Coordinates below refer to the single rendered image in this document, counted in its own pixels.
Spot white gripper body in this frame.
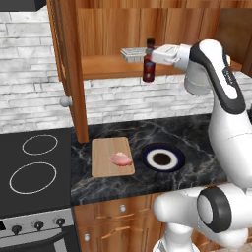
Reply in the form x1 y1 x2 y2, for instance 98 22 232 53
151 44 182 66

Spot dark red condiment bottle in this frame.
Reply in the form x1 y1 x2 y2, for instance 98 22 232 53
142 37 158 84

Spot wooden cabinet door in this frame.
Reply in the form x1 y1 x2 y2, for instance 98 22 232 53
46 0 90 144

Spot blue and white plate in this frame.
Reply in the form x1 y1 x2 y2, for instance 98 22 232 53
140 142 187 172

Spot pink raw steak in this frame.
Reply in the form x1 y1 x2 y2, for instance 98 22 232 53
108 151 134 167

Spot wooden cutting board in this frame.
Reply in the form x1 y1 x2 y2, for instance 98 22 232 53
91 136 136 178

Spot grey packaged tray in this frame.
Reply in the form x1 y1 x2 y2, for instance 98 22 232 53
119 46 148 64

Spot round silver door knob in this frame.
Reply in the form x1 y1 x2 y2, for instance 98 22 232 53
59 95 74 108

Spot wooden drawer front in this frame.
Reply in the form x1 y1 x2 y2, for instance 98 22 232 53
73 193 162 228

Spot black hob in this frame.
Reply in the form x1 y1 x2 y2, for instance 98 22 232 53
0 127 74 220

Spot wooden base cupboard door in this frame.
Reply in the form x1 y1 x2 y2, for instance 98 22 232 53
76 221 165 252

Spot silver oven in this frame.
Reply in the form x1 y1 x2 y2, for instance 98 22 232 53
0 208 81 252

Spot wooden wall cabinet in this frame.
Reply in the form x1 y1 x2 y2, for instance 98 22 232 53
74 0 252 81

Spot black oven handle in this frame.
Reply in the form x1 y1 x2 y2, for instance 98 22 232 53
0 230 69 252

